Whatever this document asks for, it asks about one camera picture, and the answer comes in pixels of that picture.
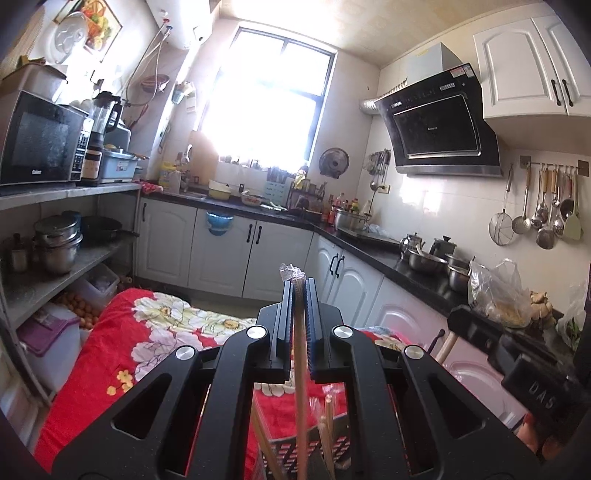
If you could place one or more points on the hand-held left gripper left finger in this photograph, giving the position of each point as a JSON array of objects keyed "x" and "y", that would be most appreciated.
[{"x": 288, "y": 323}]

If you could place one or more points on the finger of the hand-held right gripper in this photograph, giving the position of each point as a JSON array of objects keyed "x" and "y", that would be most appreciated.
[{"x": 480, "y": 332}]

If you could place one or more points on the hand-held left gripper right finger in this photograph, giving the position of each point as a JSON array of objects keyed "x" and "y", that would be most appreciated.
[{"x": 310, "y": 332}]

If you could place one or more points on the wooden chopsticks pair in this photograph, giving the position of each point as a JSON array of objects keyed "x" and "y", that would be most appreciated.
[
  {"x": 327, "y": 438},
  {"x": 301, "y": 406},
  {"x": 267, "y": 445},
  {"x": 447, "y": 348}
]

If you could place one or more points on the black plastic utensil basket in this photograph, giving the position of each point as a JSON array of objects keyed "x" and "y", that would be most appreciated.
[{"x": 284, "y": 454}]

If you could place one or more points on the utensils hanging beside hood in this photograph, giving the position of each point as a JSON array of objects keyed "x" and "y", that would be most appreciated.
[{"x": 379, "y": 166}]

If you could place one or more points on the person's right hand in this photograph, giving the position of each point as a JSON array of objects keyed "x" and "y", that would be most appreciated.
[{"x": 533, "y": 434}]

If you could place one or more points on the clear plastic bag with food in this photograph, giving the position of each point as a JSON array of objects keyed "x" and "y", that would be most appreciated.
[{"x": 498, "y": 295}]

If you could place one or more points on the deep steel bowl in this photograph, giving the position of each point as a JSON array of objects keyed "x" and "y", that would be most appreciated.
[{"x": 459, "y": 277}]

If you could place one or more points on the white lower cabinets below hood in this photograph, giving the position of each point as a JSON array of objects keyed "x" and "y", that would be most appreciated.
[{"x": 355, "y": 286}]

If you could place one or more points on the ginger root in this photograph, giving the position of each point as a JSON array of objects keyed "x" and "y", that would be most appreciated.
[{"x": 541, "y": 304}]

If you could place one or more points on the plastic bag with greens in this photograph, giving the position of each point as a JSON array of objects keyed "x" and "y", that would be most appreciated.
[{"x": 572, "y": 318}]

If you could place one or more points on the wide steel bowl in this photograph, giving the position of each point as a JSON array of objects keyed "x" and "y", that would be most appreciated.
[{"x": 427, "y": 263}]

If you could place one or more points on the white lower cabinets with window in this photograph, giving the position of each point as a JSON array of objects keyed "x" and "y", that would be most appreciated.
[{"x": 221, "y": 254}]

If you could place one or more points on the black kitchen countertop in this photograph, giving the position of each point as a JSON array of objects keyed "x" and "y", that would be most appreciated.
[{"x": 369, "y": 247}]

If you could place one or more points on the steel teapot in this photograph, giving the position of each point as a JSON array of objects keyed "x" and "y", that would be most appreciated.
[{"x": 412, "y": 244}]

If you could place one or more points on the steel slotted spoon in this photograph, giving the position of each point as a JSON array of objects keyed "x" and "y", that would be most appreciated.
[{"x": 521, "y": 225}]

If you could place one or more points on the steel cooking pot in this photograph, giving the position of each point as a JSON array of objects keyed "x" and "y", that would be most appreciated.
[{"x": 350, "y": 219}]

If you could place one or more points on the blue plastic basin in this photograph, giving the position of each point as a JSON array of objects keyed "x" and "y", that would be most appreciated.
[{"x": 219, "y": 224}]

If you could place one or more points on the black spice rack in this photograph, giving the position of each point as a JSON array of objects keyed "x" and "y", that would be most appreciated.
[{"x": 304, "y": 198}]

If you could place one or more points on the bowl of food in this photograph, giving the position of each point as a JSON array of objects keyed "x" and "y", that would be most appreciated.
[{"x": 252, "y": 199}]

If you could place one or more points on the small steel ladle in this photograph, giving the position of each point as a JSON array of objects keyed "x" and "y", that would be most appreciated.
[{"x": 538, "y": 217}]

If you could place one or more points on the group of condiment bottles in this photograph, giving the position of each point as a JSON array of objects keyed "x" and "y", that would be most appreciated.
[{"x": 344, "y": 205}]

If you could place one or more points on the blue utensil holder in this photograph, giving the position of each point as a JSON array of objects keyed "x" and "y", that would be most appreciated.
[{"x": 277, "y": 184}]

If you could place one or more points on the pale green spatula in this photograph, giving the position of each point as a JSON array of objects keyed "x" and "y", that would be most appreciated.
[{"x": 573, "y": 228}]

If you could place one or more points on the yellow basin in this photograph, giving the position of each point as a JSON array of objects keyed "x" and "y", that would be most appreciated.
[{"x": 219, "y": 190}]

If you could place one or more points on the yellow oil jug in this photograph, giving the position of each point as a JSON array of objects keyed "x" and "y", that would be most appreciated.
[{"x": 170, "y": 180}]

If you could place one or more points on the wooden cutting board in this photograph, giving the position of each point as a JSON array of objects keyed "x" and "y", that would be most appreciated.
[{"x": 203, "y": 152}]

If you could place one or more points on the white plastic container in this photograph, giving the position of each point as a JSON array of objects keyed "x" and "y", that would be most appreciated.
[{"x": 98, "y": 293}]

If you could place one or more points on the red floral blanket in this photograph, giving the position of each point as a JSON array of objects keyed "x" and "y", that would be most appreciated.
[{"x": 92, "y": 378}]

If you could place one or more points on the black frying pan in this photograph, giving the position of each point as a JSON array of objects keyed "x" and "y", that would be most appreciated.
[{"x": 101, "y": 228}]

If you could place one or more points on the pile of eggs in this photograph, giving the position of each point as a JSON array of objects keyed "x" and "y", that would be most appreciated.
[{"x": 78, "y": 311}]

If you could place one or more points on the black range hood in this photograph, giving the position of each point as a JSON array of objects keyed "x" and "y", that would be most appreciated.
[{"x": 438, "y": 124}]

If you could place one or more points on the kitchen window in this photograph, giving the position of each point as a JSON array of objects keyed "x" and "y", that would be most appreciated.
[{"x": 268, "y": 97}]

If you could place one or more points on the grey-blue dish box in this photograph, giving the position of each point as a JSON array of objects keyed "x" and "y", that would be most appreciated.
[{"x": 119, "y": 166}]

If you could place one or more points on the white bin with purple lid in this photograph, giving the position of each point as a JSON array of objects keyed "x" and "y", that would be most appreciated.
[{"x": 46, "y": 346}]

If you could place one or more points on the stacked steel pots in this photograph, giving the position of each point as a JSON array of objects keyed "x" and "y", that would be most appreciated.
[{"x": 57, "y": 244}]

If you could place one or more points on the brown jar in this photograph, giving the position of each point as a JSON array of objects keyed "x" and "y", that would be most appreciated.
[{"x": 92, "y": 164}]

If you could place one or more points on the white upper cabinet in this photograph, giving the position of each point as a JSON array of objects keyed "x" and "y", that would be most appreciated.
[{"x": 521, "y": 64}]

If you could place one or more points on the black blender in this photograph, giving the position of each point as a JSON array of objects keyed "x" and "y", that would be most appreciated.
[{"x": 105, "y": 120}]

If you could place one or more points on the small steel cup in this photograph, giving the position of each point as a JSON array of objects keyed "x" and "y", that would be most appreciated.
[{"x": 19, "y": 258}]

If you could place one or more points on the black microwave oven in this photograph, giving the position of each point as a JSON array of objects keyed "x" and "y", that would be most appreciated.
[{"x": 41, "y": 138}]

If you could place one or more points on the white water heater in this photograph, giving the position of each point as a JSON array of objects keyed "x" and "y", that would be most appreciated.
[{"x": 184, "y": 23}]

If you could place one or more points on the cardboard box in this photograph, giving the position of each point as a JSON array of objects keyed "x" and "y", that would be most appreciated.
[{"x": 27, "y": 81}]

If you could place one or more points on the white plastic cover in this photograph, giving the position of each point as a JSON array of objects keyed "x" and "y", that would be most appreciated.
[{"x": 70, "y": 39}]

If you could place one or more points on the white wall outlet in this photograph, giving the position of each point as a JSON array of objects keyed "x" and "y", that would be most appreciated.
[{"x": 384, "y": 189}]

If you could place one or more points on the round dark wall fan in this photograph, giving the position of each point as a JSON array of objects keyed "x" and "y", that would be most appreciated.
[{"x": 334, "y": 162}]

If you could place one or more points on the utensil hanging rail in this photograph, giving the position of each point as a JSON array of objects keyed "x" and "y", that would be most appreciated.
[{"x": 554, "y": 164}]

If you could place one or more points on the silver exhaust duct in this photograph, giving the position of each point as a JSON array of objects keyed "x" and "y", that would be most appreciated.
[{"x": 369, "y": 106}]

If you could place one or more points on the fruit wall poster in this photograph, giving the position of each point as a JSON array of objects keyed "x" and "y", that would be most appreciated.
[{"x": 104, "y": 27}]

